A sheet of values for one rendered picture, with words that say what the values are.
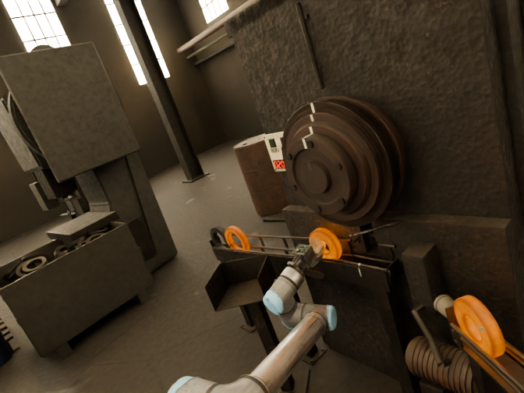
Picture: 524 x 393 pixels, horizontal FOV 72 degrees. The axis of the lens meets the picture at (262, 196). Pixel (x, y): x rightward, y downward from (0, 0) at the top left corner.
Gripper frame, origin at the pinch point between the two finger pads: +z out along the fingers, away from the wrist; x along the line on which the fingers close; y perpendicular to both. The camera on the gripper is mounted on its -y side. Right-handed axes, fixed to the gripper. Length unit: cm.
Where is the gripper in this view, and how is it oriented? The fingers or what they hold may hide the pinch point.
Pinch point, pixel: (323, 241)
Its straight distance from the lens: 158.5
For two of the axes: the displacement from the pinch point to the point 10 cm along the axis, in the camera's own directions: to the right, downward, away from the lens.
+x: -6.1, -0.1, 7.9
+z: 6.0, -6.6, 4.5
